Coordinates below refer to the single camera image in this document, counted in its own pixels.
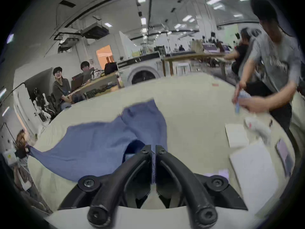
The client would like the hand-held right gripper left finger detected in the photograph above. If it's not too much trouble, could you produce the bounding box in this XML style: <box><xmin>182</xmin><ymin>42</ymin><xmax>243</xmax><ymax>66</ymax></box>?
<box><xmin>58</xmin><ymin>145</ymin><xmax>153</xmax><ymax>226</ymax></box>

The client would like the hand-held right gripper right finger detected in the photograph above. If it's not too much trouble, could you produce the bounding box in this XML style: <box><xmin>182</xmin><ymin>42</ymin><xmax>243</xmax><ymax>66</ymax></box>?
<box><xmin>155</xmin><ymin>145</ymin><xmax>248</xmax><ymax>228</ymax></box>

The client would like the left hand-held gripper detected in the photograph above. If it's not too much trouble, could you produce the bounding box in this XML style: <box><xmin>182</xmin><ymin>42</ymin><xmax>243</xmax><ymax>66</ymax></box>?
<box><xmin>2</xmin><ymin>146</ymin><xmax>31</xmax><ymax>167</ymax></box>

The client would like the blue shirt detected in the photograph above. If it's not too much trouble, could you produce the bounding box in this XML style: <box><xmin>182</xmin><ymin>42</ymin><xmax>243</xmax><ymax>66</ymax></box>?
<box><xmin>27</xmin><ymin>99</ymin><xmax>168</xmax><ymax>182</ymax></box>

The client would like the person's body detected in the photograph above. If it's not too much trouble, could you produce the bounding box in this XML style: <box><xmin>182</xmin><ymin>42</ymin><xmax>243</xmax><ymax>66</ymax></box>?
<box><xmin>12</xmin><ymin>158</ymin><xmax>53</xmax><ymax>215</ymax></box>

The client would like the pale purple paper slip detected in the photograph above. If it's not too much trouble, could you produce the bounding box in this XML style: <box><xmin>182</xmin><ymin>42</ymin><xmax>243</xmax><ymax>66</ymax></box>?
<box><xmin>205</xmin><ymin>170</ymin><xmax>229</xmax><ymax>179</ymax></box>

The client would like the white robot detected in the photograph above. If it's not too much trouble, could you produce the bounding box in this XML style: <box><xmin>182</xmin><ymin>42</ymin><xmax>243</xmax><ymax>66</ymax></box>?
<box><xmin>33</xmin><ymin>87</ymin><xmax>56</xmax><ymax>123</ymax></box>

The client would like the large white paper sheet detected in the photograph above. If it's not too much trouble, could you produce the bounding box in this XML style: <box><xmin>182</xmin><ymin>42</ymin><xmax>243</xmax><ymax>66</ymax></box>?
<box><xmin>229</xmin><ymin>139</ymin><xmax>279</xmax><ymax>215</ymax></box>

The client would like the small white notebook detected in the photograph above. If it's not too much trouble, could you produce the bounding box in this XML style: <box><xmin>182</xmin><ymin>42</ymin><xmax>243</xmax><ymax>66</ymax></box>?
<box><xmin>225</xmin><ymin>124</ymin><xmax>250</xmax><ymax>148</ymax></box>

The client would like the bed with beige sheet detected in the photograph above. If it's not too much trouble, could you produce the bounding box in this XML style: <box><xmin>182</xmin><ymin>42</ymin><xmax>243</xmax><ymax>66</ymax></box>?
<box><xmin>27</xmin><ymin>72</ymin><xmax>297</xmax><ymax>221</ymax></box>

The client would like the white crumpled bag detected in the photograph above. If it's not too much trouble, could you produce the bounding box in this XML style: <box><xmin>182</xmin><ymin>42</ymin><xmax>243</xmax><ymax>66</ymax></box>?
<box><xmin>244</xmin><ymin>116</ymin><xmax>272</xmax><ymax>145</ymax></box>

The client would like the purple phone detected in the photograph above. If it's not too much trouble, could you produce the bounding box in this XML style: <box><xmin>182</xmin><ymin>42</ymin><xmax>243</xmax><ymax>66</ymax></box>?
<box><xmin>276</xmin><ymin>139</ymin><xmax>294</xmax><ymax>177</ymax></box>

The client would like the wooden desk with clutter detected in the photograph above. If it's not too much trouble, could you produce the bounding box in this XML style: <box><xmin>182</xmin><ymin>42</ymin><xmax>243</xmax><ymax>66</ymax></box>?
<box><xmin>71</xmin><ymin>68</ymin><xmax>124</xmax><ymax>100</ymax></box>

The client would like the white washing machine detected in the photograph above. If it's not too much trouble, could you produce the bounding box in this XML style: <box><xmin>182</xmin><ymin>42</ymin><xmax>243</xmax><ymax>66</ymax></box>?
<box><xmin>118</xmin><ymin>56</ymin><xmax>162</xmax><ymax>86</ymax></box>

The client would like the white stool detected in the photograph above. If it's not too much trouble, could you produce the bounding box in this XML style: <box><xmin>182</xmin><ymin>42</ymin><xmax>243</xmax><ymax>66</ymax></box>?
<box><xmin>176</xmin><ymin>63</ymin><xmax>191</xmax><ymax>75</ymax></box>

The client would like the long wooden table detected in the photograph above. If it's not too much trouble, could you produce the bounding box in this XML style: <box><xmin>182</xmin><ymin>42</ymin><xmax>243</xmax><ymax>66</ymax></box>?
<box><xmin>162</xmin><ymin>52</ymin><xmax>227</xmax><ymax>77</ymax></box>

